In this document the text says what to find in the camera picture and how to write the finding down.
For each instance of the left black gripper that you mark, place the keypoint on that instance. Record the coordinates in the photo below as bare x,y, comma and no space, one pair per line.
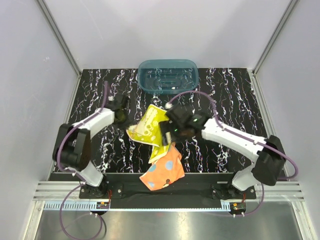
127,123

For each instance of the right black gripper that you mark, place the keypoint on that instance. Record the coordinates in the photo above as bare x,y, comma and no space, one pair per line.
165,140

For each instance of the yellow patterned towel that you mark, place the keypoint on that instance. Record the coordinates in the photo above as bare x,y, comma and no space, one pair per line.
148,132

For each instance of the orange dotted towel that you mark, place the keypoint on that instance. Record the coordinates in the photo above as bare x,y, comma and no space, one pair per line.
167,170

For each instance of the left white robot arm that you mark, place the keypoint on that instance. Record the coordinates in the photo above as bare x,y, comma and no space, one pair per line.
72,150

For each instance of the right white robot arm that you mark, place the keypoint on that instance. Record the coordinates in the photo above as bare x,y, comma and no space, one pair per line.
265,154

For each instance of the teal plastic basin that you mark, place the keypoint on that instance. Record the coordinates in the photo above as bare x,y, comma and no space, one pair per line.
167,76

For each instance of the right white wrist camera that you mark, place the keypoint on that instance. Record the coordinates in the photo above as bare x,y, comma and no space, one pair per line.
169,105

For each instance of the aluminium front rail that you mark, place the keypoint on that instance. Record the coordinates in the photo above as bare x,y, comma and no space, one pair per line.
67,195

